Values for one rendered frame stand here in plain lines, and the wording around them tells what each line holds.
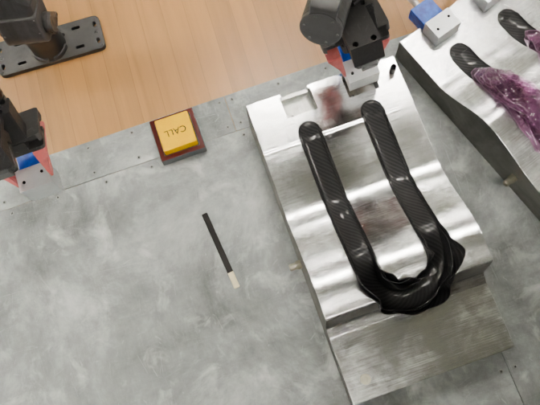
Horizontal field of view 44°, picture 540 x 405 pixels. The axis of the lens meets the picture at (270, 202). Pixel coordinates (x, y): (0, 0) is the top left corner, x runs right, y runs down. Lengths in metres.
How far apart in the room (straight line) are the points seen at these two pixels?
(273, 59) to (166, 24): 0.21
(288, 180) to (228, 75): 0.27
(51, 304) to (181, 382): 0.26
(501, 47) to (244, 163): 0.48
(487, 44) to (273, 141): 0.41
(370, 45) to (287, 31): 0.39
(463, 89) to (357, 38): 0.31
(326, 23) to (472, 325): 0.51
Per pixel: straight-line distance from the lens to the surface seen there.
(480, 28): 1.24
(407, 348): 1.05
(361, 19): 0.93
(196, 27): 1.28
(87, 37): 1.30
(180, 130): 1.15
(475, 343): 1.07
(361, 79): 1.06
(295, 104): 1.13
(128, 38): 1.29
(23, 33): 1.19
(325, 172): 1.07
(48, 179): 1.06
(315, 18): 0.87
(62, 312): 1.17
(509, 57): 1.21
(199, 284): 1.12
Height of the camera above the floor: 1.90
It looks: 75 degrees down
